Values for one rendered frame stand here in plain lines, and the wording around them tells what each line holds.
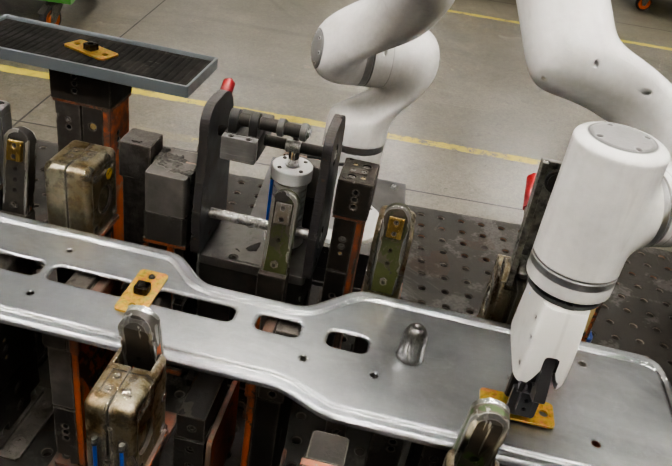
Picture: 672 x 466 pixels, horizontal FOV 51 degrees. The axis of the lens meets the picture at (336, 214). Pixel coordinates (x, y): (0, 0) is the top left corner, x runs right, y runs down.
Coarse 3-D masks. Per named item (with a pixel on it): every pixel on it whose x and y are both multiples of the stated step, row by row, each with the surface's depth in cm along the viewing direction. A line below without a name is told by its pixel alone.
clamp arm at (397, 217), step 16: (400, 208) 93; (384, 224) 94; (400, 224) 93; (384, 240) 94; (400, 240) 94; (384, 256) 95; (400, 256) 95; (384, 272) 96; (368, 288) 97; (384, 288) 97
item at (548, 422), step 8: (480, 392) 80; (488, 392) 80; (496, 392) 81; (504, 400) 80; (544, 408) 80; (552, 408) 80; (512, 416) 78; (520, 416) 78; (536, 416) 78; (552, 416) 79; (536, 424) 77; (544, 424) 78; (552, 424) 78
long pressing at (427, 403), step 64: (64, 256) 91; (128, 256) 93; (0, 320) 81; (64, 320) 81; (192, 320) 84; (256, 320) 86; (320, 320) 88; (384, 320) 90; (448, 320) 92; (256, 384) 79; (320, 384) 79; (384, 384) 80; (448, 384) 82; (576, 384) 85; (640, 384) 86; (448, 448) 75; (512, 448) 75; (576, 448) 76; (640, 448) 77
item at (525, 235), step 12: (540, 168) 86; (552, 168) 87; (540, 180) 86; (552, 180) 83; (540, 192) 87; (528, 204) 89; (540, 204) 88; (528, 216) 88; (540, 216) 89; (528, 228) 89; (516, 240) 92; (528, 240) 90; (516, 252) 90; (528, 252) 91; (516, 264) 91
